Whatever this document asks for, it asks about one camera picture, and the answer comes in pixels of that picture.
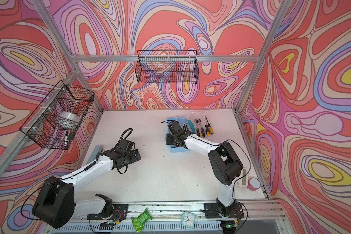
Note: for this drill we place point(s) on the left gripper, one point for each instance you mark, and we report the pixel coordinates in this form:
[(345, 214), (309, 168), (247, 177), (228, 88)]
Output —
[(133, 155)]

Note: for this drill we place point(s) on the black wire basket left wall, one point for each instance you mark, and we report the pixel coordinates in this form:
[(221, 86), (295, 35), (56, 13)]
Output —
[(48, 130)]

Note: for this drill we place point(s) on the small yellow handle screwdriver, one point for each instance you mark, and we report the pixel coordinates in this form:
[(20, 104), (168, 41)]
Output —
[(210, 130)]

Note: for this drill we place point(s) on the pink calculator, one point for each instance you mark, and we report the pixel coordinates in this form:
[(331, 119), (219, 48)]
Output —
[(243, 180)]

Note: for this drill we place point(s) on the grey blue stapler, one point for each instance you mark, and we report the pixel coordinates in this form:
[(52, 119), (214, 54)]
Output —
[(95, 154)]

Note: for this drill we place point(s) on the black wire basket back wall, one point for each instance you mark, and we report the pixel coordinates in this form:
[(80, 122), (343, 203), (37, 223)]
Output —
[(167, 66)]

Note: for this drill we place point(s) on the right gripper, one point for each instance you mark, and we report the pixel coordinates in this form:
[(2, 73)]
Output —
[(167, 139)]

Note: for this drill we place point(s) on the light blue plastic tool box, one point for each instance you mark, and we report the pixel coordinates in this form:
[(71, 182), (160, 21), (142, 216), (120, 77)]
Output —
[(193, 142)]

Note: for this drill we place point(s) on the ratchet wrench dark handle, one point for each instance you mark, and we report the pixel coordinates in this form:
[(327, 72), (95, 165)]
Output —
[(201, 128)]

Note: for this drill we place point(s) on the black wire basket wall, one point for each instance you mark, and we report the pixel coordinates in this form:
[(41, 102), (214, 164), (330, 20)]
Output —
[(167, 66), (48, 130)]

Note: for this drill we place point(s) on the black marker in basket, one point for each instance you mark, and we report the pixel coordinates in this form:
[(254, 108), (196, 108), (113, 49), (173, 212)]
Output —
[(66, 140)]

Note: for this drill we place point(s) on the small teal alarm clock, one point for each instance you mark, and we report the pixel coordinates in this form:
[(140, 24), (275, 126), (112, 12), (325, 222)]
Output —
[(188, 220)]

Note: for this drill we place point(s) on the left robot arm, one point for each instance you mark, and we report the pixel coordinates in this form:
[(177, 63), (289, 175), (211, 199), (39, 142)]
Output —
[(56, 203)]

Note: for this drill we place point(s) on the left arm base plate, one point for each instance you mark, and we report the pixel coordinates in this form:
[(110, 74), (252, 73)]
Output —
[(117, 213)]

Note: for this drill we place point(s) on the teal utility knife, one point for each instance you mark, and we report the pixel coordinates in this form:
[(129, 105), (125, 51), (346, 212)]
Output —
[(191, 125)]

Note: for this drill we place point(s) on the pink tape roll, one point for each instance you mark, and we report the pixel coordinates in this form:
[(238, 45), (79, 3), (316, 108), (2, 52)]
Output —
[(253, 184)]

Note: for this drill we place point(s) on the grey tape roll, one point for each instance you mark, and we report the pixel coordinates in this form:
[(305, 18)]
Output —
[(69, 116)]

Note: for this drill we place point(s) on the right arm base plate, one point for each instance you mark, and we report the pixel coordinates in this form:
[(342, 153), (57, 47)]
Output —
[(217, 210)]

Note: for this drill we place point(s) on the screwdriver black orange handle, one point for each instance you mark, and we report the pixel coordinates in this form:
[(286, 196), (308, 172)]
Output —
[(207, 130)]

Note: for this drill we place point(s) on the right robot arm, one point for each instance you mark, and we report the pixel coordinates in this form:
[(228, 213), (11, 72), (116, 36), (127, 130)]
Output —
[(225, 163)]

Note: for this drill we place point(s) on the large yellow black utility knife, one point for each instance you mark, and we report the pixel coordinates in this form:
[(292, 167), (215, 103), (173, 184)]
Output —
[(185, 127)]

